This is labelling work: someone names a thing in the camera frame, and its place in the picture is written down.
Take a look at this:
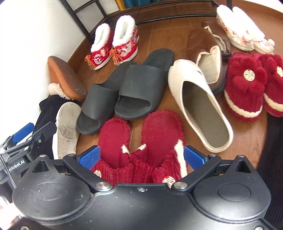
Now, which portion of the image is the red knit slipper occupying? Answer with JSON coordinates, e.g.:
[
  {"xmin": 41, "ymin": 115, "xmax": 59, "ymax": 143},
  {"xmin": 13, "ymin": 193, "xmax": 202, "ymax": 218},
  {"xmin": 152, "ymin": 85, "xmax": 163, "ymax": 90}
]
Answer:
[
  {"xmin": 91, "ymin": 118, "xmax": 134, "ymax": 186},
  {"xmin": 131, "ymin": 110, "xmax": 187, "ymax": 187}
]

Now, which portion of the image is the white worn shoe sole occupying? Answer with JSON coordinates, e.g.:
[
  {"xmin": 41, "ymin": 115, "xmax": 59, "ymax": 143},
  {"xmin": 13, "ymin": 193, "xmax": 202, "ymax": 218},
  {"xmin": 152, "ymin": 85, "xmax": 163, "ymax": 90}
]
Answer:
[{"xmin": 52, "ymin": 102, "xmax": 81, "ymax": 160}]

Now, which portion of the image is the cream white slipper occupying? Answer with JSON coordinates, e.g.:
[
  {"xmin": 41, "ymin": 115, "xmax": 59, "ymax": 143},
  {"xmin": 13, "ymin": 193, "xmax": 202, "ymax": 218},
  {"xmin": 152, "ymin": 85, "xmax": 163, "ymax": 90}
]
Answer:
[{"xmin": 168, "ymin": 59, "xmax": 234, "ymax": 153}]

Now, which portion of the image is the black slide sandal left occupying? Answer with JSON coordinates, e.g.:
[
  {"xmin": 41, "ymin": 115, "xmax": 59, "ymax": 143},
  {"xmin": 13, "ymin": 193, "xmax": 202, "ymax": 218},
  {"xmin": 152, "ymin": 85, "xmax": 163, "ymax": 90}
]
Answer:
[{"xmin": 76, "ymin": 61, "xmax": 135, "ymax": 136}]

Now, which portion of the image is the black slide sandal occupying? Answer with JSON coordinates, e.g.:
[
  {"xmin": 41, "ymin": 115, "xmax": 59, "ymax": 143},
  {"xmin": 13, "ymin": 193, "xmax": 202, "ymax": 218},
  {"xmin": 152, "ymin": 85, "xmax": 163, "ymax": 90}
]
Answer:
[
  {"xmin": 76, "ymin": 61, "xmax": 135, "ymax": 136},
  {"xmin": 115, "ymin": 48, "xmax": 175, "ymax": 120}
]

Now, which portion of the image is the tan suede fleece boot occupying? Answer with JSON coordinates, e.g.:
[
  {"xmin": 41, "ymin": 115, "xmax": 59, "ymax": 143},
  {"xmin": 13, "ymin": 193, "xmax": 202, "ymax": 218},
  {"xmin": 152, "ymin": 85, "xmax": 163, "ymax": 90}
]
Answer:
[{"xmin": 47, "ymin": 56, "xmax": 87, "ymax": 100}]

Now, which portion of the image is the red fluffy flower slipper left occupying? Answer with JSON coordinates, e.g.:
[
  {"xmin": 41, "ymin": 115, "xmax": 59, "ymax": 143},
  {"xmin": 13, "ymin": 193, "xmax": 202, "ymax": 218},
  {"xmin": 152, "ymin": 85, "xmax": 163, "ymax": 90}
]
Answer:
[{"xmin": 224, "ymin": 52, "xmax": 267, "ymax": 122}]

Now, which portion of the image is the red fluffy flower slipper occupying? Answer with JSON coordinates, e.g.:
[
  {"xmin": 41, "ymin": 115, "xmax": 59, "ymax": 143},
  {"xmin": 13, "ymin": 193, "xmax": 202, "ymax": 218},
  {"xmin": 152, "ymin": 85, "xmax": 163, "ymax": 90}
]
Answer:
[
  {"xmin": 224, "ymin": 52, "xmax": 267, "ymax": 122},
  {"xmin": 252, "ymin": 52, "xmax": 283, "ymax": 117}
]

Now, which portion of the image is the red fluffy flower slipper right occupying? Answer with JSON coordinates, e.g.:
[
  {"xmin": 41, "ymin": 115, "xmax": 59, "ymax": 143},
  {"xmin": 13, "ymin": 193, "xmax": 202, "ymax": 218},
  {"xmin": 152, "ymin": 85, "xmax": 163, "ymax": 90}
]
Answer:
[{"xmin": 252, "ymin": 52, "xmax": 283, "ymax": 117}]

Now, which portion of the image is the black slide sandal right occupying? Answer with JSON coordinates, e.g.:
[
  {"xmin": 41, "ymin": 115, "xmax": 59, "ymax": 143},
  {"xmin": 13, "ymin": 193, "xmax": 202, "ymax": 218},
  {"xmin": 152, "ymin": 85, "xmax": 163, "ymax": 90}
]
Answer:
[{"xmin": 115, "ymin": 48, "xmax": 175, "ymax": 120}]

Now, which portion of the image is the red embroidered bootie left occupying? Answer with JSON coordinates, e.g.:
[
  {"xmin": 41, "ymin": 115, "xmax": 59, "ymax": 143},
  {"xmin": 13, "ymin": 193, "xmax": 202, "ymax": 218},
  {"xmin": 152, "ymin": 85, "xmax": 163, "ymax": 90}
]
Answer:
[{"xmin": 84, "ymin": 23, "xmax": 114, "ymax": 70}]

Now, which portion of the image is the red embroidered bootie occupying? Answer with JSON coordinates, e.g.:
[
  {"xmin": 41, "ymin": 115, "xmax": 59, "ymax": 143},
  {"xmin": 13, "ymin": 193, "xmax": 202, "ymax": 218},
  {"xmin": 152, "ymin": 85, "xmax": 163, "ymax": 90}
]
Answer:
[
  {"xmin": 109, "ymin": 15, "xmax": 140, "ymax": 66},
  {"xmin": 84, "ymin": 23, "xmax": 114, "ymax": 70}
]

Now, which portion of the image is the brown leather slipper near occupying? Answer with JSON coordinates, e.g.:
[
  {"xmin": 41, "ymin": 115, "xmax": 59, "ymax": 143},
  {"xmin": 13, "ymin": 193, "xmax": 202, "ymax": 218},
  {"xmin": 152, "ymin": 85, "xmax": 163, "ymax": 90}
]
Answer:
[{"xmin": 187, "ymin": 28, "xmax": 226, "ymax": 94}]

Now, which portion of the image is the brown leather slipper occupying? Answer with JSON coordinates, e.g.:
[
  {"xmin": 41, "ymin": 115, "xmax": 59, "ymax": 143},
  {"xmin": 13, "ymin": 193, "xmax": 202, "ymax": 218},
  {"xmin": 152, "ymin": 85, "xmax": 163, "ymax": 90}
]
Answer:
[
  {"xmin": 187, "ymin": 28, "xmax": 226, "ymax": 94},
  {"xmin": 201, "ymin": 20, "xmax": 232, "ymax": 61}
]

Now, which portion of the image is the brown leather slipper far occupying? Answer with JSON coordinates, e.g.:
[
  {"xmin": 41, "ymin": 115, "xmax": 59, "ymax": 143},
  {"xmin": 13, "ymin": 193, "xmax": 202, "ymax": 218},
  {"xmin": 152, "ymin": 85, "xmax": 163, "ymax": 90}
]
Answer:
[{"xmin": 201, "ymin": 20, "xmax": 232, "ymax": 61}]

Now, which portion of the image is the red embroidered bootie right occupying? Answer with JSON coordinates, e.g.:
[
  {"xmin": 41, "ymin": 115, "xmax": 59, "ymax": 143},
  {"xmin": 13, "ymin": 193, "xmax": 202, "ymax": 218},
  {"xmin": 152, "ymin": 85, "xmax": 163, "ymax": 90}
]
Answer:
[{"xmin": 109, "ymin": 15, "xmax": 140, "ymax": 66}]

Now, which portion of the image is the white embroidered bootie right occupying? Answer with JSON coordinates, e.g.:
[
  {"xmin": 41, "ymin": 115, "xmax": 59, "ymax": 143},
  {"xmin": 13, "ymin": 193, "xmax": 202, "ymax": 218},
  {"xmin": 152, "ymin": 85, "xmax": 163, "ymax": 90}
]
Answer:
[{"xmin": 232, "ymin": 6, "xmax": 275, "ymax": 54}]

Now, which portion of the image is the white embroidered bootie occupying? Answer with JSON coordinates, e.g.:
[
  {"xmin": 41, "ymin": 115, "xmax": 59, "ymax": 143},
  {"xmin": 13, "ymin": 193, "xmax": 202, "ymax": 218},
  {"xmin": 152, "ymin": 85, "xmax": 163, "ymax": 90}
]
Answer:
[
  {"xmin": 232, "ymin": 6, "xmax": 275, "ymax": 54},
  {"xmin": 216, "ymin": 4, "xmax": 255, "ymax": 51}
]

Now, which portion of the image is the white embroidered bootie left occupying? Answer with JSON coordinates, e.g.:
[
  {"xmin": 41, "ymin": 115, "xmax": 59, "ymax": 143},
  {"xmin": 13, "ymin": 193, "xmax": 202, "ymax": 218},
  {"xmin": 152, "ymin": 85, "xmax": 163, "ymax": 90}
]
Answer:
[{"xmin": 216, "ymin": 4, "xmax": 255, "ymax": 51}]

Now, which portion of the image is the black metal shoe rack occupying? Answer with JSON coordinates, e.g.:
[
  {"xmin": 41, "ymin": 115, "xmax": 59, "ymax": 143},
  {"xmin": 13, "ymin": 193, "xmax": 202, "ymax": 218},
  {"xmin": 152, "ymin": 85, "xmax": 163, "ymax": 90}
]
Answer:
[{"xmin": 61, "ymin": 1, "xmax": 220, "ymax": 42}]

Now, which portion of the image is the gold curtain trim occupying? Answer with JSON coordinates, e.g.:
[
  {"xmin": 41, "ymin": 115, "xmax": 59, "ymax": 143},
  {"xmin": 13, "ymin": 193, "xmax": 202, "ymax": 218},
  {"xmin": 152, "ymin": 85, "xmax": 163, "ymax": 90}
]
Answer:
[{"xmin": 115, "ymin": 0, "xmax": 126, "ymax": 11}]

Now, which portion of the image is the teal blue curtain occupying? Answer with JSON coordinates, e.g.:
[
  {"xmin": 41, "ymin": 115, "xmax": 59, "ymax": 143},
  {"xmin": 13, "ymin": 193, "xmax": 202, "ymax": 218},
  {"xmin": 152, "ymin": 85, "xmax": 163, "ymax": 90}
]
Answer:
[{"xmin": 123, "ymin": 0, "xmax": 162, "ymax": 8}]

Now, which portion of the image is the black cable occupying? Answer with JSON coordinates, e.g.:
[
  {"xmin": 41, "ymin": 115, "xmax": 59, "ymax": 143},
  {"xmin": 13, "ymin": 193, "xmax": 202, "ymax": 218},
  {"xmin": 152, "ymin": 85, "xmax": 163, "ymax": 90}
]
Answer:
[{"xmin": 0, "ymin": 154, "xmax": 17, "ymax": 190}]

